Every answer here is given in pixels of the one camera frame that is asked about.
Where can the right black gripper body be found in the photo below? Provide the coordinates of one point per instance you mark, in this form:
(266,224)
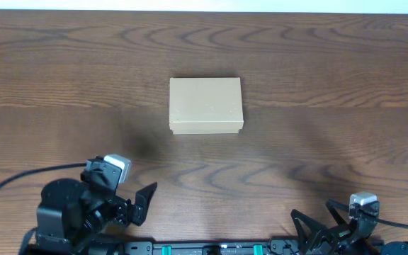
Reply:
(340,237)

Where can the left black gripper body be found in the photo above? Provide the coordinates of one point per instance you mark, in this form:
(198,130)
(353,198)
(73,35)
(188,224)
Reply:
(117,210)

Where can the brown cardboard box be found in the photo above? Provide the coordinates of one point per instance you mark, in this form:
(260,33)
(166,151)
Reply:
(200,106)

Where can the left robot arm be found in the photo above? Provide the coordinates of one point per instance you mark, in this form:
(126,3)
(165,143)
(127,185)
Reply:
(73,214)

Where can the green clamp right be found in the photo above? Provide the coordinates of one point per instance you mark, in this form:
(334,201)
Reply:
(258,249)

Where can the green clamp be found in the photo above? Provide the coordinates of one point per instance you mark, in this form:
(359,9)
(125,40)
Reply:
(258,249)
(166,250)

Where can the green clamp left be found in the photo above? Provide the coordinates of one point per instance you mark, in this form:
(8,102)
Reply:
(166,250)

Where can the black aluminium mounting rail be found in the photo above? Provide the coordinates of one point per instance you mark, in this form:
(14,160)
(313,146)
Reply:
(273,247)

